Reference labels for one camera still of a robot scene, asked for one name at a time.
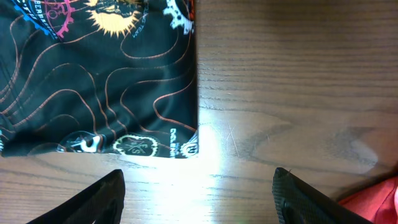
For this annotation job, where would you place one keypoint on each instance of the black printed cycling jersey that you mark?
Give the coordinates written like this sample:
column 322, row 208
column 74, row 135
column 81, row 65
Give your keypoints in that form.
column 99, row 77

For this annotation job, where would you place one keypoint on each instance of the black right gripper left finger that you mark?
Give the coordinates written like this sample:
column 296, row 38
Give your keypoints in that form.
column 100, row 203

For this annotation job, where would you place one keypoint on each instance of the red garment under pink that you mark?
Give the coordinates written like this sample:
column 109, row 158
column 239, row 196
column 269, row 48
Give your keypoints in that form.
column 377, row 204

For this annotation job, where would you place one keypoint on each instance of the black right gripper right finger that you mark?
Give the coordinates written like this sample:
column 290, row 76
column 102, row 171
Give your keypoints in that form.
column 296, row 202

